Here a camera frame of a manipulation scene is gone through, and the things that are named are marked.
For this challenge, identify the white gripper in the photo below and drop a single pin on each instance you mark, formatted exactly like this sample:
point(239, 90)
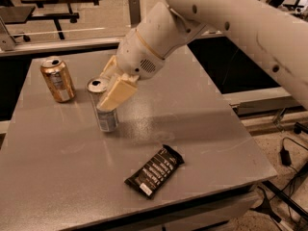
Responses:
point(136, 58)

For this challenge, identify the silver blue redbull can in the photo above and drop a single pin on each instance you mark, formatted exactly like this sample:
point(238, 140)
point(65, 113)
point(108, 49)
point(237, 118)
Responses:
point(106, 120)

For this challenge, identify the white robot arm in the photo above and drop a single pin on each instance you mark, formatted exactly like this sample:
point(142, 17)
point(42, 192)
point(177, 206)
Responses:
point(274, 40)

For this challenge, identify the gold soda can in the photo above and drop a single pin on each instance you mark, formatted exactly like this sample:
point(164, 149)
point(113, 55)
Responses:
point(57, 77)

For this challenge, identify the black rxbar chocolate wrapper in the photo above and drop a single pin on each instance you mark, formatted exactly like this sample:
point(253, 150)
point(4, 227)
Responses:
point(155, 172)

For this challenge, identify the dark background table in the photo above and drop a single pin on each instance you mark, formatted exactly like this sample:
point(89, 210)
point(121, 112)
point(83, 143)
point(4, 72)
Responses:
point(57, 17)

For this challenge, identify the dark background bench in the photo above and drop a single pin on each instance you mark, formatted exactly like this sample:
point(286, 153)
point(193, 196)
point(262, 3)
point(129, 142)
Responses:
point(16, 15)

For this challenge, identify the grey metal bracket middle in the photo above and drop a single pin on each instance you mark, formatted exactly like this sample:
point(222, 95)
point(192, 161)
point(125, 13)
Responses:
point(134, 12)

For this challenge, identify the grey metal bracket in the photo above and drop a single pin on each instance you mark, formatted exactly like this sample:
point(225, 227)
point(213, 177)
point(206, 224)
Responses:
point(134, 12)
point(7, 42)

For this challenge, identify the grey metal bracket left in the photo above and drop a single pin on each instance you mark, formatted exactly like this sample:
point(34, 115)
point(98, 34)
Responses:
point(7, 42)

